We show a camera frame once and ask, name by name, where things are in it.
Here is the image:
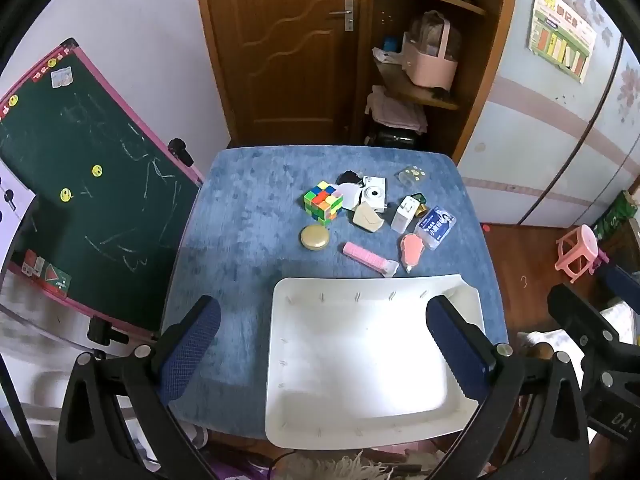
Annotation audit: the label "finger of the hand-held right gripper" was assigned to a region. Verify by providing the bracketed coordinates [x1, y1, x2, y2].
[599, 264, 640, 313]
[547, 284, 632, 361]

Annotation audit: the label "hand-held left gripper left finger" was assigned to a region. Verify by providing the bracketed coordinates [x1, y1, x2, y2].
[56, 295, 222, 480]

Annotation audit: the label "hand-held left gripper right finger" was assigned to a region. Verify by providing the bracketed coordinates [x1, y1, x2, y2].
[425, 295, 592, 480]

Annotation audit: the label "white rectangular tray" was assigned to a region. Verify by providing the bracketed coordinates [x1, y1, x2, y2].
[265, 274, 485, 450]

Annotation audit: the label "beige envelope-shaped box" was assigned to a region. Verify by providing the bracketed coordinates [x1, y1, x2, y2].
[353, 201, 386, 232]

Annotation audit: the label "pink plastic stool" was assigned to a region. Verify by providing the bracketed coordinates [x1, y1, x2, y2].
[556, 225, 608, 278]

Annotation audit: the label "black easel knob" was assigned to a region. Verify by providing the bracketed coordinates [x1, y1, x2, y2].
[168, 138, 195, 167]
[87, 317, 130, 347]

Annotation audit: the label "peach correction tape dispenser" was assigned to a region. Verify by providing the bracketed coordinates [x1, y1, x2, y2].
[399, 232, 426, 273]

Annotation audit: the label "blue and white packet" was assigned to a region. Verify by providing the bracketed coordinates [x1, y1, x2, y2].
[414, 206, 458, 251]

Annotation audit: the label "pink correction tape pen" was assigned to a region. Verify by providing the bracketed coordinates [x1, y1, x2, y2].
[342, 241, 399, 278]

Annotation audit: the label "white charger plug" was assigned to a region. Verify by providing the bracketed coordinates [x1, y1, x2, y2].
[391, 197, 420, 233]

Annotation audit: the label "pale floral wardrobe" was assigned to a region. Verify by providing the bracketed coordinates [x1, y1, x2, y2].
[457, 0, 640, 228]

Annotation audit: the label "cream fringed rug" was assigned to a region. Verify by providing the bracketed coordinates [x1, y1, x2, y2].
[320, 451, 401, 480]

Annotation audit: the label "round gold tin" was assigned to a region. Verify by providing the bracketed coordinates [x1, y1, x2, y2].
[300, 225, 330, 251]

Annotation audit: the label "clear packet of yellow pieces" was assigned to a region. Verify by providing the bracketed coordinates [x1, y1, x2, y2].
[397, 165, 428, 186]

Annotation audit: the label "multicoloured puzzle cube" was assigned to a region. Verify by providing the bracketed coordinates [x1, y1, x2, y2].
[303, 181, 345, 223]

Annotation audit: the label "shiny black bag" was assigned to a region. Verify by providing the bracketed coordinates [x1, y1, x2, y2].
[365, 125, 418, 150]

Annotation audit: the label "brown wooden corner shelf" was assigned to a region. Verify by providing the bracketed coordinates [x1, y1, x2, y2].
[350, 0, 521, 163]

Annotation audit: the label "white drawer cabinet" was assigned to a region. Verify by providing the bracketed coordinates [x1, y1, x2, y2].
[0, 162, 38, 271]

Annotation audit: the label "folded pink cloth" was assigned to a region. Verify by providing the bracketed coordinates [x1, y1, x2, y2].
[365, 85, 430, 133]

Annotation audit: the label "pink storage basket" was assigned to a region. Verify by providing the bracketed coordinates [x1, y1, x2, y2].
[402, 10, 458, 88]

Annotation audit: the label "white papers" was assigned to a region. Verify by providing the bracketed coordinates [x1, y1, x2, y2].
[372, 47, 406, 67]

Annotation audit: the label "brown wooden door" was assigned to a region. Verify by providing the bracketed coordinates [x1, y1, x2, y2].
[192, 0, 371, 148]

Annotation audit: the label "black cable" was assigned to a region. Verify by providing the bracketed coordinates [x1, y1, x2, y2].
[267, 452, 301, 480]

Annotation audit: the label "green chalkboard with pink frame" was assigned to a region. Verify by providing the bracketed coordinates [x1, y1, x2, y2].
[0, 37, 205, 341]

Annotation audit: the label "white instant camera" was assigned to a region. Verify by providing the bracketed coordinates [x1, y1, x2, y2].
[340, 175, 388, 213]

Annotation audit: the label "colourful wall poster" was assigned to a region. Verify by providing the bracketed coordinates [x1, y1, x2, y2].
[526, 0, 597, 83]

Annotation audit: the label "silver door handle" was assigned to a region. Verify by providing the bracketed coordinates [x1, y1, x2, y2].
[329, 0, 356, 32]

